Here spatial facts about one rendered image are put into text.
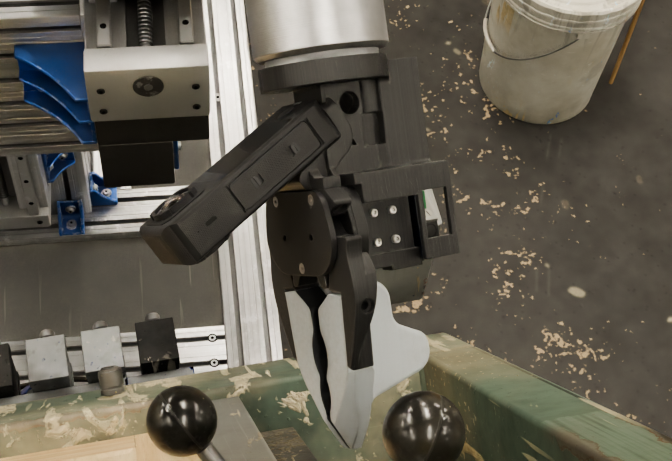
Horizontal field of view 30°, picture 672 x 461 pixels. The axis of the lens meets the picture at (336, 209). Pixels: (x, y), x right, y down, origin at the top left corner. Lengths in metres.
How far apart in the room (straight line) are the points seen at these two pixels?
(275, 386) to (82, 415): 0.19
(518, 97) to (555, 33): 0.23
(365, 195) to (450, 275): 1.76
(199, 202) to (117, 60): 0.76
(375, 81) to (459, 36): 2.09
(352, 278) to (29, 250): 1.57
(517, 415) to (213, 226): 0.43
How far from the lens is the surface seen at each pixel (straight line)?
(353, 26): 0.66
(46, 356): 1.46
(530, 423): 0.98
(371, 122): 0.69
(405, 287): 1.46
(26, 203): 2.01
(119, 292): 2.13
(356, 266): 0.65
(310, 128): 0.66
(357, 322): 0.65
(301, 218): 0.67
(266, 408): 1.27
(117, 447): 1.22
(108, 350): 1.45
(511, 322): 2.38
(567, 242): 2.50
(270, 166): 0.65
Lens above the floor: 2.05
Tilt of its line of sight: 56 degrees down
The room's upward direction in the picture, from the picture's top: 7 degrees clockwise
